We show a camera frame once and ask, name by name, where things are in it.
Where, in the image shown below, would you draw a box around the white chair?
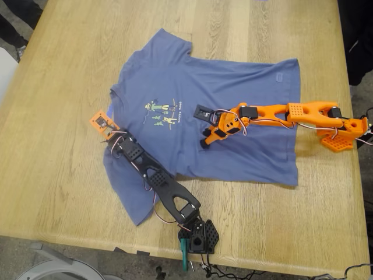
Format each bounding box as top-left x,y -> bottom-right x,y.
0,46 -> 19,103

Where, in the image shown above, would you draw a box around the green table clamp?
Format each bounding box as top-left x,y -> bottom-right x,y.
179,238 -> 191,272

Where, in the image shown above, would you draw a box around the wooden cable hatch cover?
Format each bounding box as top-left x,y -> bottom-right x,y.
174,31 -> 193,43

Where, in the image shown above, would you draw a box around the black camera cable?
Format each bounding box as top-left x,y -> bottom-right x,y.
200,253 -> 268,280

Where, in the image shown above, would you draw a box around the dark trouser legs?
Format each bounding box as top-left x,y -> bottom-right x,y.
0,0 -> 45,50

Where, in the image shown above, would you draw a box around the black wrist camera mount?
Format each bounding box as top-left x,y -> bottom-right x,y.
193,104 -> 218,124

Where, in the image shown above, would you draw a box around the grey floor cable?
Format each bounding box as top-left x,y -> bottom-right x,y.
308,263 -> 373,280

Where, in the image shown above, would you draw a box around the person in dark clothing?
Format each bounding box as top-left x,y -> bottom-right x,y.
337,0 -> 373,87

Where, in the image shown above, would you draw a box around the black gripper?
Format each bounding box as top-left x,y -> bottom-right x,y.
104,130 -> 138,159

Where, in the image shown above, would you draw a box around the grey sneaker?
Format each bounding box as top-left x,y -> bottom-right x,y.
15,45 -> 29,64

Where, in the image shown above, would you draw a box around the blue printed T-shirt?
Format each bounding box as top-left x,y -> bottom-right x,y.
102,28 -> 301,227

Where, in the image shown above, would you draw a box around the grey ring stool base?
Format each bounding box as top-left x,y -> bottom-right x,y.
16,241 -> 103,280

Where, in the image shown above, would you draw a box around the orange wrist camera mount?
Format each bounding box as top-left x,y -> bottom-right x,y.
88,109 -> 121,141

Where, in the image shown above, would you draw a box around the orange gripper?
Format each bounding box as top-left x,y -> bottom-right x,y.
199,109 -> 249,151

